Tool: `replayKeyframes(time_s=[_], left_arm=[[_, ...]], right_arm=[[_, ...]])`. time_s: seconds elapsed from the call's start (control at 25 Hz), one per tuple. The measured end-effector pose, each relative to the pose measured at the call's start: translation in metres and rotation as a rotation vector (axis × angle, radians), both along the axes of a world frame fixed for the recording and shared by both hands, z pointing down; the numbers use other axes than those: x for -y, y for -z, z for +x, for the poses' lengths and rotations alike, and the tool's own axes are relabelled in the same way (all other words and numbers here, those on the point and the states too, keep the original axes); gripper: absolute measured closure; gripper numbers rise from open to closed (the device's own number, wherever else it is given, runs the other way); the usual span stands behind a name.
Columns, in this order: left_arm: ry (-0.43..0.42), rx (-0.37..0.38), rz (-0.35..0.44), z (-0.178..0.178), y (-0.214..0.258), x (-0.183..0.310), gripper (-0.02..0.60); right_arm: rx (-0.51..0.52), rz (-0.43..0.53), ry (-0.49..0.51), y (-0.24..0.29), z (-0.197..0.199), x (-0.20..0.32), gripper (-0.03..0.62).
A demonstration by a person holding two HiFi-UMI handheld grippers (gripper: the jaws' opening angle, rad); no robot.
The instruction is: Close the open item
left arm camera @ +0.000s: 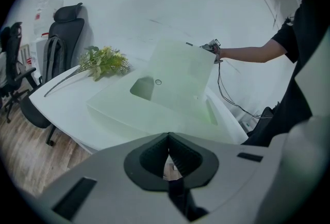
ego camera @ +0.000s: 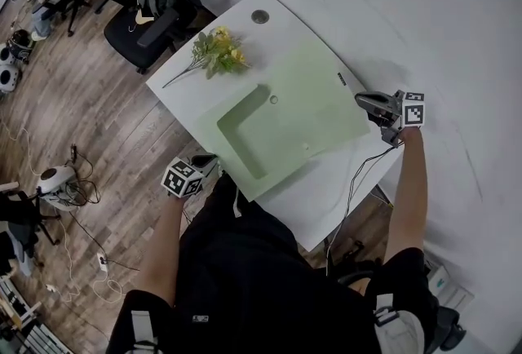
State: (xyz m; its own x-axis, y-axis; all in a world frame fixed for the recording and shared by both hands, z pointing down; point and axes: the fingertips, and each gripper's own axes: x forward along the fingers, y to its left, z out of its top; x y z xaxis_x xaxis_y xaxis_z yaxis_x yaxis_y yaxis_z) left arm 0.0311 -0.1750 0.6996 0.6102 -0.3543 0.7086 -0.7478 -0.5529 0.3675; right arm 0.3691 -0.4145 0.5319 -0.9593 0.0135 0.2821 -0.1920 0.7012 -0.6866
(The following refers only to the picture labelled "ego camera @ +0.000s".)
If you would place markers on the white round headset device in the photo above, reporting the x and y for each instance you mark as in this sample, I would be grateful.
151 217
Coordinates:
5 55
8 77
55 179

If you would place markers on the white power strip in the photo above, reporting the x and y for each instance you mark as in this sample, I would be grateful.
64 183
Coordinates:
102 262

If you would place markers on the cluttered work desk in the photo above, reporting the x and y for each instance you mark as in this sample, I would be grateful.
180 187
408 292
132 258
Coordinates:
24 324

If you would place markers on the wooden clothes hanger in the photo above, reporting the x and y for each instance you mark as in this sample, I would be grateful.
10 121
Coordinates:
142 18

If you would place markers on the white storage box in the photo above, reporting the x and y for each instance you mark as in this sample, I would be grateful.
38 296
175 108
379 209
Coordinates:
448 287

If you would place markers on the yellow artificial flower bunch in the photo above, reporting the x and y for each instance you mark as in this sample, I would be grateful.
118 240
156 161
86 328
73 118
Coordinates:
220 52

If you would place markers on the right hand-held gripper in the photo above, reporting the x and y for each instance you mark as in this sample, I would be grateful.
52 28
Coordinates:
412 111

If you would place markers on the white table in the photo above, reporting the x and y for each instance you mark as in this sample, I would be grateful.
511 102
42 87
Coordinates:
310 205

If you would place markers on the person's black clothing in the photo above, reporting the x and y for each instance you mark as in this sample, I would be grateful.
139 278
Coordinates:
253 283

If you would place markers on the black power adapter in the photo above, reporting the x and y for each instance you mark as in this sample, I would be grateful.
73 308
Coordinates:
74 151

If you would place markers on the black helmet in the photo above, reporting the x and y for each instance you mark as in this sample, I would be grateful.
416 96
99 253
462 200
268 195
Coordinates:
20 44

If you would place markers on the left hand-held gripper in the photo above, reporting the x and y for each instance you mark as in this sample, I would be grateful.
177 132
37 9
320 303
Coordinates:
181 179

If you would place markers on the person's left forearm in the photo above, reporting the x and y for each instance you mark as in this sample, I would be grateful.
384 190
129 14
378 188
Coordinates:
161 250

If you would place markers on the person's right forearm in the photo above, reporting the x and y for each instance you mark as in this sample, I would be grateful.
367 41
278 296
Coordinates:
408 197

